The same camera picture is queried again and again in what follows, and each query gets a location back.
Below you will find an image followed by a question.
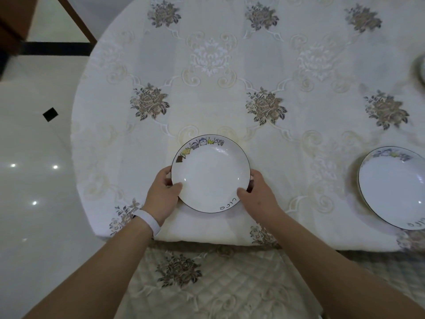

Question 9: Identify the person's left forearm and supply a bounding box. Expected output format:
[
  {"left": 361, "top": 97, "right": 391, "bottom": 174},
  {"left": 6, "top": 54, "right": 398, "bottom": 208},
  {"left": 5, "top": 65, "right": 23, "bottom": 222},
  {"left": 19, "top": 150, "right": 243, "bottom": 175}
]
[{"left": 23, "top": 210, "right": 162, "bottom": 319}]

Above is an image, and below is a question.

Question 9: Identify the white ceramic bowl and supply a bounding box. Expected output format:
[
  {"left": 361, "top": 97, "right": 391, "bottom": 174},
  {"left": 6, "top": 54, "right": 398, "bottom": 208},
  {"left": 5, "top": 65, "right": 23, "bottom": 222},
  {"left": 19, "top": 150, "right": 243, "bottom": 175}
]
[{"left": 414, "top": 54, "right": 425, "bottom": 84}]

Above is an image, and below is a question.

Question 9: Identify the white plate with cartoon rim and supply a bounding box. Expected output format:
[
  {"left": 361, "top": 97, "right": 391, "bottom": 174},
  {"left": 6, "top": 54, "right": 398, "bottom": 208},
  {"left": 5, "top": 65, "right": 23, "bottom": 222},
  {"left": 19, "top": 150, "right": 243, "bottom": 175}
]
[
  {"left": 171, "top": 135, "right": 251, "bottom": 214},
  {"left": 357, "top": 146, "right": 425, "bottom": 231}
]

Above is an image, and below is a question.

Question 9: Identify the quilted floral chair cushion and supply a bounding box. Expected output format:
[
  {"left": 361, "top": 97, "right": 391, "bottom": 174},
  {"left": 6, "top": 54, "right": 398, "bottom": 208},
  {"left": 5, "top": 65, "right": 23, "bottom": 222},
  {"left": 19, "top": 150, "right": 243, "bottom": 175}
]
[{"left": 114, "top": 241, "right": 425, "bottom": 319}]

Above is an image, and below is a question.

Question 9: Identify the person's right hand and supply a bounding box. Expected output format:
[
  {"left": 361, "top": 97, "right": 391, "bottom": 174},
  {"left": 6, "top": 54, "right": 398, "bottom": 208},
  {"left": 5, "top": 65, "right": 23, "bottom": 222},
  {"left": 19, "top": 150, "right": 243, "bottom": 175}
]
[{"left": 236, "top": 169, "right": 287, "bottom": 225}]

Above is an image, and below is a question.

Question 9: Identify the person's left hand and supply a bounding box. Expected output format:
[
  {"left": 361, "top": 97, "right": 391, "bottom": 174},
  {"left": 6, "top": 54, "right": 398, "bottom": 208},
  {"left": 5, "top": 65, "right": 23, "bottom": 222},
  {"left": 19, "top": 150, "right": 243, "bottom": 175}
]
[{"left": 141, "top": 166, "right": 183, "bottom": 227}]

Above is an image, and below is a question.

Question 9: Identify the person's right forearm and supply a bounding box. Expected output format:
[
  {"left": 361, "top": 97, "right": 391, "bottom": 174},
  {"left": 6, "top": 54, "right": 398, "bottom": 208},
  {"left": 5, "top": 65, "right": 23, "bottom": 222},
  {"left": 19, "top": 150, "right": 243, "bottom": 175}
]
[{"left": 262, "top": 210, "right": 425, "bottom": 319}]

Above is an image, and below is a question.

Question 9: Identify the white wristband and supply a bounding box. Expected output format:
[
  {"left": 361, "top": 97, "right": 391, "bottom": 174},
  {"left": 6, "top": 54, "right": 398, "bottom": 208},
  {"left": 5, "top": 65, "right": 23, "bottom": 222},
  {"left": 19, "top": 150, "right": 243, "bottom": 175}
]
[{"left": 132, "top": 209, "right": 161, "bottom": 237}]

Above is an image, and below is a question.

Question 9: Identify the white floral tablecloth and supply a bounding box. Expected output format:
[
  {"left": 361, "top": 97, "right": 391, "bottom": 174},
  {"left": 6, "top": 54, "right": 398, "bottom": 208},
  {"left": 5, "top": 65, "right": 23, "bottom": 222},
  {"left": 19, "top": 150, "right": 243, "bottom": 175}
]
[{"left": 70, "top": 0, "right": 425, "bottom": 253}]

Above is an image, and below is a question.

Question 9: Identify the brown wooden furniture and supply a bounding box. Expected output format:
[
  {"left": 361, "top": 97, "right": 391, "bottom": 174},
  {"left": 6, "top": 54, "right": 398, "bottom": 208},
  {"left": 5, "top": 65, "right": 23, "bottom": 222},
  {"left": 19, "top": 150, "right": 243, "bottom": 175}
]
[{"left": 0, "top": 0, "right": 98, "bottom": 57}]

